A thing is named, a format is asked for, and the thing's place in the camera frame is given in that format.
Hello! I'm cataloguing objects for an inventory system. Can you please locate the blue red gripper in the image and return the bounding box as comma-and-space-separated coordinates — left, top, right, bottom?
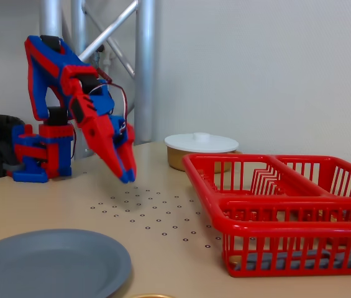
68, 77, 137, 184

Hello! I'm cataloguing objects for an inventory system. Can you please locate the grey round plate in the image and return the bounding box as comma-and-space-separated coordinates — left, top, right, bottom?
0, 228, 132, 298

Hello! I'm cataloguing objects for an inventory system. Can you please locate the white round pot lid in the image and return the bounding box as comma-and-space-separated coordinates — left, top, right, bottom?
164, 132, 240, 153

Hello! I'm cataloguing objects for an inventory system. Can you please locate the aluminium truss column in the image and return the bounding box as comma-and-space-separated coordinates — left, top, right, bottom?
39, 0, 157, 161

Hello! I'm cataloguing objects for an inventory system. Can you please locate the yellow plastic mug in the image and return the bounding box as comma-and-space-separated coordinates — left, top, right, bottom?
130, 293, 176, 298

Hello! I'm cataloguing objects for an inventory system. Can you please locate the red plastic dish rack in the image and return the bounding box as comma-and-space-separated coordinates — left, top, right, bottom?
181, 153, 351, 279

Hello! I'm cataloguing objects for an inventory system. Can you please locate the grey plastic spoon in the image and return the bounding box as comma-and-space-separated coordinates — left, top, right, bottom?
234, 246, 351, 271

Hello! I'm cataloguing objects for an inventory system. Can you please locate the red black arm cable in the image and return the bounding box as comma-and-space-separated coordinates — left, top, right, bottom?
71, 122, 78, 161

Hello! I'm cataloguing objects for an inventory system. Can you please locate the white red wrist cable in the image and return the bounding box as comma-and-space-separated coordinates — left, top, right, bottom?
96, 66, 130, 131

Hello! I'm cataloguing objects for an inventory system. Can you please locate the gold pot with handles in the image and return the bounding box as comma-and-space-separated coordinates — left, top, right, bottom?
166, 144, 244, 173

